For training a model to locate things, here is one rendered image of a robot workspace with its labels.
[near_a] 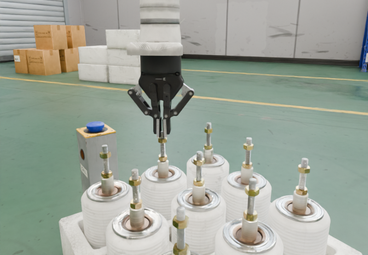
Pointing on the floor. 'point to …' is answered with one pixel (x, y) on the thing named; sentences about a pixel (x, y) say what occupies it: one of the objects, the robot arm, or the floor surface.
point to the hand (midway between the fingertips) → (162, 127)
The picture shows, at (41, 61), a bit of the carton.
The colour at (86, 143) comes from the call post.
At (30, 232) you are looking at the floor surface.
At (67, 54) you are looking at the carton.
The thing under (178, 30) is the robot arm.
